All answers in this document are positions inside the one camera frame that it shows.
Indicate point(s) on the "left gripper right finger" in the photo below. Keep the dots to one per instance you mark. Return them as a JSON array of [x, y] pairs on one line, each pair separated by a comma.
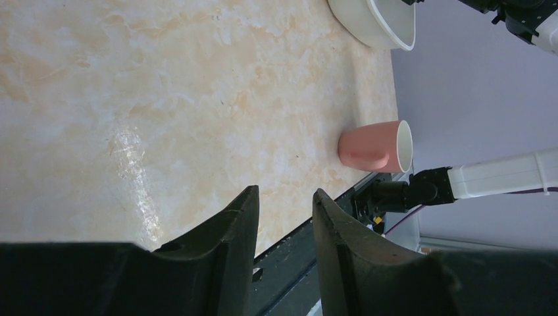
[[362, 273]]

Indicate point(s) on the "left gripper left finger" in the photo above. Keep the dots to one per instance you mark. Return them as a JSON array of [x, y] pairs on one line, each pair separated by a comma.
[[206, 271]]

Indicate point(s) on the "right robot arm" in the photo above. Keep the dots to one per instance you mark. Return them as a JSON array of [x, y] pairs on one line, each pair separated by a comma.
[[408, 193]]

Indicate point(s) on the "pink mug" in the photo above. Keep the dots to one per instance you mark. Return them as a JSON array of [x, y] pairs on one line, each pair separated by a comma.
[[382, 147]]

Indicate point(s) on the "white plastic tub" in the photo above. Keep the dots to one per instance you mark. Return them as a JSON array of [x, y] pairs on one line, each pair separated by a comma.
[[381, 24]]

